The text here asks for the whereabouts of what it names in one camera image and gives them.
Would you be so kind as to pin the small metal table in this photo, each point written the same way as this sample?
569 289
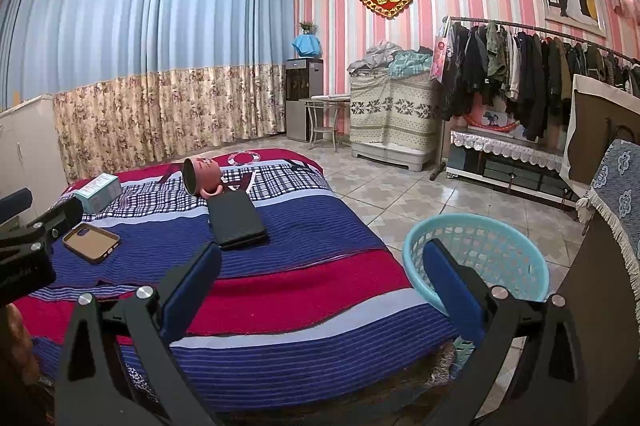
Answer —
327 100

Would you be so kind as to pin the blue floral curtain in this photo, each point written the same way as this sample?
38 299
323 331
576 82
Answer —
140 56

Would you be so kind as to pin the pink hanging bag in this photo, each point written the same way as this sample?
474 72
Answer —
440 58

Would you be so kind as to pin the blue fringed patterned cloth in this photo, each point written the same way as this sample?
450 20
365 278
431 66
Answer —
615 191

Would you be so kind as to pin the black zip case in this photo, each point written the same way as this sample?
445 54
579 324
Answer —
235 218

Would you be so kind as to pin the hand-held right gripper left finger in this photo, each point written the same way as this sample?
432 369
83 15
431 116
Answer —
192 287

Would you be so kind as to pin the low dark cabinet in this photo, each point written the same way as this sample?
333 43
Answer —
502 181

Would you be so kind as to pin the white cabinet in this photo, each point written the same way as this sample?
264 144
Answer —
25 146

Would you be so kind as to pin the patterned cloth covered appliance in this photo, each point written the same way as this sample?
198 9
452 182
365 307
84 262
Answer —
392 116

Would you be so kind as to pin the person's left hand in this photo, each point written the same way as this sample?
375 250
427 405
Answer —
22 346

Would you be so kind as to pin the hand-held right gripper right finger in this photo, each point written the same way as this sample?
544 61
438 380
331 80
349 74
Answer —
452 291

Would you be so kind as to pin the brown phone case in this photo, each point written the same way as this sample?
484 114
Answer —
90 242

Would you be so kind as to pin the small green plant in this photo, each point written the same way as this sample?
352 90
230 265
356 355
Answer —
307 27

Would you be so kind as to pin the pink cup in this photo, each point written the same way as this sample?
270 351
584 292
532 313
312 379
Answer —
202 176

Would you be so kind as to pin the metal clothes rack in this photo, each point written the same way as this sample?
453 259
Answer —
525 25

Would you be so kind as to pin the brown board with beige cloth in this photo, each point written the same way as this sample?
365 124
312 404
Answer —
595 131

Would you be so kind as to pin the blue cloth cover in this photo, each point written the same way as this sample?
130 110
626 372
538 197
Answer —
306 46

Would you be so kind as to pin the row of hanging clothes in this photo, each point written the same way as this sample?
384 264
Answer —
525 76

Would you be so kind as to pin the white lace cloth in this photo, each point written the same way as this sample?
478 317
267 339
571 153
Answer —
502 148

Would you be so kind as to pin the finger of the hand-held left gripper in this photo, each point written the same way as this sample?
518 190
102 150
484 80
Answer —
15 203
55 218

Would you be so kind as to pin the brown wooden cabinet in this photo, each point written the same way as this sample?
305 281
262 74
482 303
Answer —
600 331

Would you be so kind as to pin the light blue plastic basket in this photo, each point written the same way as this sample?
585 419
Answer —
515 256

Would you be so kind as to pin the striped red blue blanket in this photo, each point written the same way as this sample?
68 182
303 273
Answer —
300 296

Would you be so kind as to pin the pile of clothes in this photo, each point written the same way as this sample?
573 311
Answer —
387 58

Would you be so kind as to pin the grey water dispenser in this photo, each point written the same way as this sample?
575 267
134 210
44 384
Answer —
300 101

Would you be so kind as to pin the teal cardboard box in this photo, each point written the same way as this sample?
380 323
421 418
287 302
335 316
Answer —
97 193

